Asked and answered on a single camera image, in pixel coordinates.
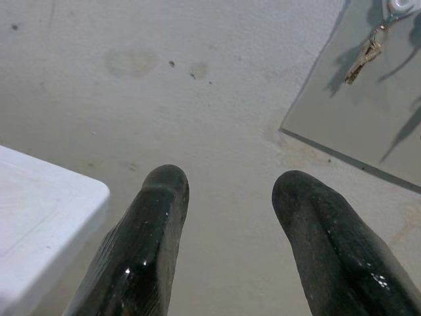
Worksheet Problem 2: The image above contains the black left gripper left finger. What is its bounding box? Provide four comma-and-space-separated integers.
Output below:
64, 163, 191, 316

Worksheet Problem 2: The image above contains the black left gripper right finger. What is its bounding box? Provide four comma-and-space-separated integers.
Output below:
271, 169, 421, 316

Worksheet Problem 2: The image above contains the white plastic table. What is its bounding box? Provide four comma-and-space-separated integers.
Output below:
0, 144, 111, 316

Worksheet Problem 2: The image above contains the small metal key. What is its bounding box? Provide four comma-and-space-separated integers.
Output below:
343, 22, 389, 86

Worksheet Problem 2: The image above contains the grey wall board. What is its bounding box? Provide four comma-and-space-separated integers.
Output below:
278, 0, 421, 194

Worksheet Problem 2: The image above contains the white diamond wall hook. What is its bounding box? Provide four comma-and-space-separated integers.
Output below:
381, 0, 416, 32

